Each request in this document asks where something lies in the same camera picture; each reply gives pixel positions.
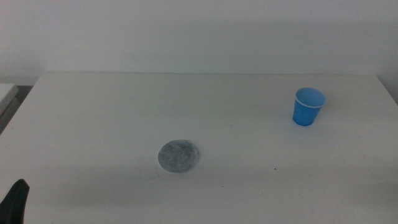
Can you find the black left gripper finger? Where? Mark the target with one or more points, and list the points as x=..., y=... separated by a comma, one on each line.
x=14, y=202

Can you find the blue plastic cup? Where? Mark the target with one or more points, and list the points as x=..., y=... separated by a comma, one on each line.
x=306, y=113

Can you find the round grey cup mat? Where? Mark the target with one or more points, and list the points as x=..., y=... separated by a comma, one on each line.
x=178, y=156

